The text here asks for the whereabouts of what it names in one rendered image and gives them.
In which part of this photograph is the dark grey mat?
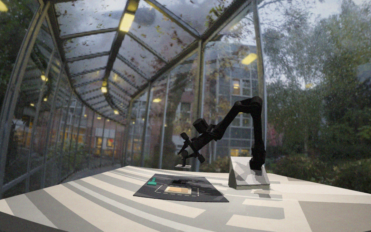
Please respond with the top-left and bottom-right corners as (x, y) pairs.
(133, 174), (229, 202)

